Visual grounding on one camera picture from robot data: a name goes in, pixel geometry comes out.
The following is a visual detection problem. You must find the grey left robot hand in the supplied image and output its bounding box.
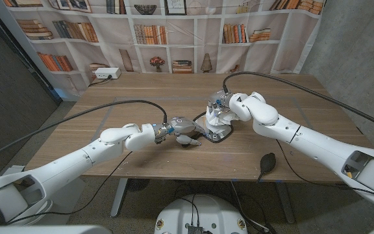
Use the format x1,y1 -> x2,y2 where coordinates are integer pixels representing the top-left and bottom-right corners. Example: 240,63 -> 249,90
164,116 -> 206,147

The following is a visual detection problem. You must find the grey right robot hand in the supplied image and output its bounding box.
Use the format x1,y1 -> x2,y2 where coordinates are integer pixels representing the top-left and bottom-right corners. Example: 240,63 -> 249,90
208,90 -> 235,115

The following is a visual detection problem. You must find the white cloth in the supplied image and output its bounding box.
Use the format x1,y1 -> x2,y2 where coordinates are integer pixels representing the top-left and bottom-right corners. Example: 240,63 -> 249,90
205,105 -> 235,136

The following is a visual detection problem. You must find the black-framed mirror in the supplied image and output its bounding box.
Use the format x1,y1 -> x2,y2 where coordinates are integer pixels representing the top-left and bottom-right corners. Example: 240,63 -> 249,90
192,112 -> 234,144

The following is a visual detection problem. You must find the black rubber air blower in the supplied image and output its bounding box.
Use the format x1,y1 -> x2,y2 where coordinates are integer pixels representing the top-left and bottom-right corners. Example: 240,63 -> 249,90
256,153 -> 277,183

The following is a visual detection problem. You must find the printed bookshelf backdrop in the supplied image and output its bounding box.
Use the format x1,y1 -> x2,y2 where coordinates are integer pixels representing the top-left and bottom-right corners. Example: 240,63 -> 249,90
3,0 -> 326,98

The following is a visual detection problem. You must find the black round floor object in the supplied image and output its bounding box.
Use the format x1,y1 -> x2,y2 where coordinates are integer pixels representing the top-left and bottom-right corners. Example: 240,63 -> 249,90
127,177 -> 151,192

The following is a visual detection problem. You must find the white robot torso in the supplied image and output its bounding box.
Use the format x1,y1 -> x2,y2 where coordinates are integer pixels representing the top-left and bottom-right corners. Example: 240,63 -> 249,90
154,194 -> 249,234

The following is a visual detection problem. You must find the white power strip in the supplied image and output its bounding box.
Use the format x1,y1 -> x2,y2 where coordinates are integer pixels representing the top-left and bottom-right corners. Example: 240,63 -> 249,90
94,67 -> 122,80

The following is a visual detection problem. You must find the grey table leg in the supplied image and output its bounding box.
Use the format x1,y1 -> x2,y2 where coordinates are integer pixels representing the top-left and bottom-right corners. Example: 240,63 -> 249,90
275,181 -> 297,224
110,177 -> 129,218

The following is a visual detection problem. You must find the white robot body edge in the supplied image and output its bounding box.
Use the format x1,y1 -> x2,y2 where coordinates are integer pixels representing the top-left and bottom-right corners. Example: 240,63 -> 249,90
0,225 -> 113,234

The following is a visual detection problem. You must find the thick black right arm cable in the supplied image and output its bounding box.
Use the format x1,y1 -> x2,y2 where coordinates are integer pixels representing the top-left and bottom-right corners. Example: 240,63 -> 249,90
222,71 -> 374,135

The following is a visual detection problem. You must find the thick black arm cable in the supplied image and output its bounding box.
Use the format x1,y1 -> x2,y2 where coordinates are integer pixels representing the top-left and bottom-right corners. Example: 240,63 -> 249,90
0,99 -> 169,165
222,71 -> 374,135

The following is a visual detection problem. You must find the black power strip cable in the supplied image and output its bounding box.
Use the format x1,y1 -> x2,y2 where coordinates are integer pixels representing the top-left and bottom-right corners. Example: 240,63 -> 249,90
88,75 -> 113,87

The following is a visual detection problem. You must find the black floor cable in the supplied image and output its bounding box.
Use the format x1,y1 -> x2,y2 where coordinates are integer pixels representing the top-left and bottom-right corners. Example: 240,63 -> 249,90
231,180 -> 274,234

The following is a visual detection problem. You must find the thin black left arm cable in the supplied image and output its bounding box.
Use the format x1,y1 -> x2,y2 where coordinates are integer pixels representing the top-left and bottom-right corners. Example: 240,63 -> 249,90
6,151 -> 132,225

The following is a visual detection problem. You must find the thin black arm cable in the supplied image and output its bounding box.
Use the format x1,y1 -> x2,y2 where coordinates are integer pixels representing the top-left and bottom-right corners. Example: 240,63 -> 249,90
6,151 -> 132,225
276,139 -> 374,198

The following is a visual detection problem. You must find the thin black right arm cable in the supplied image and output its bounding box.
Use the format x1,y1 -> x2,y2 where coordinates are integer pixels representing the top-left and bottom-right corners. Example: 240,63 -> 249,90
276,139 -> 374,198

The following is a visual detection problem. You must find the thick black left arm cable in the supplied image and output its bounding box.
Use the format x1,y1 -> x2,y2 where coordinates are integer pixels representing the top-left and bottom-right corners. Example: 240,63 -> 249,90
0,99 -> 169,165

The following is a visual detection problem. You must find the dark perforated wall panel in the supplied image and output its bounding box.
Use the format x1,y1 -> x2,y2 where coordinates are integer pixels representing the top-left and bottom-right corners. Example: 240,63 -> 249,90
0,3 -> 62,170

